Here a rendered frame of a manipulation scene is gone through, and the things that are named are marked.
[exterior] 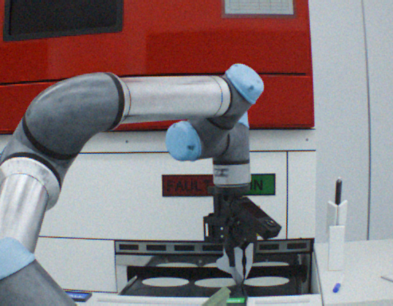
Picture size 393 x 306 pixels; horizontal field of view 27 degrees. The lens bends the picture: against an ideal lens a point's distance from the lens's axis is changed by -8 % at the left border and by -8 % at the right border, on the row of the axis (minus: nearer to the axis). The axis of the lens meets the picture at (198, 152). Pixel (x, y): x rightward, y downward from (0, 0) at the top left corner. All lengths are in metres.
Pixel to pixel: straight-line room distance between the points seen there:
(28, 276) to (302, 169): 1.04
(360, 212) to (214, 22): 1.72
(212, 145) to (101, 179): 0.38
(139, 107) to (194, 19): 0.51
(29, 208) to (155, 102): 0.30
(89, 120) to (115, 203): 0.65
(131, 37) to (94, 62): 0.10
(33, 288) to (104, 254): 1.01
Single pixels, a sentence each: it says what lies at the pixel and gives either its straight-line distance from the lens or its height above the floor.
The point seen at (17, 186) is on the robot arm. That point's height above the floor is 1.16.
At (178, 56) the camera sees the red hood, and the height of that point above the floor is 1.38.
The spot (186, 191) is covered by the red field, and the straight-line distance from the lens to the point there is 1.93.
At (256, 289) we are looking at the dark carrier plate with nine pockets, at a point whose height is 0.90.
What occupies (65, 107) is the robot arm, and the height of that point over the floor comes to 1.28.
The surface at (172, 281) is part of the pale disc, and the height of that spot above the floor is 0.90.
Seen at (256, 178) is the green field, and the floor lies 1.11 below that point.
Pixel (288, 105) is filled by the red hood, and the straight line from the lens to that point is 1.86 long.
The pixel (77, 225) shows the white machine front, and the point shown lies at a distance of 1.99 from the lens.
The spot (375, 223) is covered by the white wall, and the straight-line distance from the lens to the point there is 3.45.
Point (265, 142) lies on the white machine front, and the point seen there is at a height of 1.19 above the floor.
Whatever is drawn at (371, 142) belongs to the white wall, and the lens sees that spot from 3.42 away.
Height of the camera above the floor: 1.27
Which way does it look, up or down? 3 degrees down
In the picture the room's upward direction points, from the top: 1 degrees counter-clockwise
